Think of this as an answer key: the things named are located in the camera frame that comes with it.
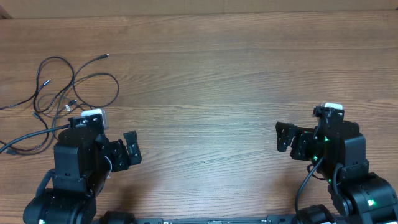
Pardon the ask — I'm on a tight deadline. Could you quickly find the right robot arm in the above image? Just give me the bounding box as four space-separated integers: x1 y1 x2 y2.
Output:
275 117 397 223

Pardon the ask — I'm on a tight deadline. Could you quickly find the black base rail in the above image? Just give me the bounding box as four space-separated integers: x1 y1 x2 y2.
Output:
99 211 354 224

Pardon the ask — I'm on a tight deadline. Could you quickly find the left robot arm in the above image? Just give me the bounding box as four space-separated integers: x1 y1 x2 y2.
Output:
23 127 142 224

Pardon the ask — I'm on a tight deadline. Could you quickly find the thick black USB cable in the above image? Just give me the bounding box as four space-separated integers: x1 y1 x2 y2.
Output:
0 56 75 156

